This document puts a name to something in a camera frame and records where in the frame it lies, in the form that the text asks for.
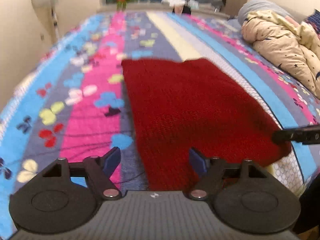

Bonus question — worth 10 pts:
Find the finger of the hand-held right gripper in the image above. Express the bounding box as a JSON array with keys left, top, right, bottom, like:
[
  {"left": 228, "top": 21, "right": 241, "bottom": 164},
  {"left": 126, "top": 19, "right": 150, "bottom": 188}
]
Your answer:
[{"left": 271, "top": 126, "right": 320, "bottom": 146}]

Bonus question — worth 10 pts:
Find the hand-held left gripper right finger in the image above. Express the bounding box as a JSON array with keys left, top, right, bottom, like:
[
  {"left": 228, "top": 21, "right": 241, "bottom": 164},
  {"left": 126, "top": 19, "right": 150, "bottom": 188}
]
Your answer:
[{"left": 188, "top": 147, "right": 269, "bottom": 201}]

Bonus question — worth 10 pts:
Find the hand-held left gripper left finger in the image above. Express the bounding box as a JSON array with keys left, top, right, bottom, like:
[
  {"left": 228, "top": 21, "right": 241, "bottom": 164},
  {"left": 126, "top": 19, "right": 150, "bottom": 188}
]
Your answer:
[{"left": 41, "top": 146, "right": 123, "bottom": 201}]

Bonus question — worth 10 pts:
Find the red knitted sweater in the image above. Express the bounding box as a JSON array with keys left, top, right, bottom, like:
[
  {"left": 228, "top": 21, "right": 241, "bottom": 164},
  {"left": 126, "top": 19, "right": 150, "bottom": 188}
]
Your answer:
[{"left": 121, "top": 58, "right": 293, "bottom": 192}]

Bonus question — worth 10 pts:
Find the white clothes pile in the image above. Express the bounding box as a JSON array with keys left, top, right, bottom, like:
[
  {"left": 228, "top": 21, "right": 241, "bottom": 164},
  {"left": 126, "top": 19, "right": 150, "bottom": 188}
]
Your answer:
[{"left": 161, "top": 0, "right": 187, "bottom": 7}]

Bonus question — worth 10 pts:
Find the floral striped blanket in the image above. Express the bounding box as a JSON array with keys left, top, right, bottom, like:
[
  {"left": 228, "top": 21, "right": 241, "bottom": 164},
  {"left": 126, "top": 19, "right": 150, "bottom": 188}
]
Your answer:
[{"left": 0, "top": 11, "right": 320, "bottom": 237}]

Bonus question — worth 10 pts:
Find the star print cream quilt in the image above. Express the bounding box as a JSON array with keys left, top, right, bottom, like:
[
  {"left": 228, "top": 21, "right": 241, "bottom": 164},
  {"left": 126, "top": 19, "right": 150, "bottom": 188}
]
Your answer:
[{"left": 241, "top": 9, "right": 320, "bottom": 98}]

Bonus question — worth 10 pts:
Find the dark blue printed cloth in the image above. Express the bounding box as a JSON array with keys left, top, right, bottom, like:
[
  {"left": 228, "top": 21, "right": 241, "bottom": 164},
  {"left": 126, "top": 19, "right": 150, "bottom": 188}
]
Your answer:
[{"left": 303, "top": 8, "right": 320, "bottom": 35}]

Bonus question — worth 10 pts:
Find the grey pillow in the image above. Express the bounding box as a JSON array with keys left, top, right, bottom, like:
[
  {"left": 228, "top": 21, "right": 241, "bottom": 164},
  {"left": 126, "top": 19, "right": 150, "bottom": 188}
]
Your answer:
[{"left": 237, "top": 0, "right": 296, "bottom": 28}]

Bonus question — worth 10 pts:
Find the pink and black cloth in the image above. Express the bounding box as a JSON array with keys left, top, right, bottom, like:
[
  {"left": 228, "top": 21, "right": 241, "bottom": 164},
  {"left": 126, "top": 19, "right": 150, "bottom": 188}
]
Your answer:
[{"left": 172, "top": 5, "right": 192, "bottom": 15}]

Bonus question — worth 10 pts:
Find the window sill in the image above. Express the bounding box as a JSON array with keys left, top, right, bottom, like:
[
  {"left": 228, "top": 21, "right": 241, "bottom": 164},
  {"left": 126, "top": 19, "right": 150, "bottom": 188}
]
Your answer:
[{"left": 96, "top": 3, "right": 236, "bottom": 21}]

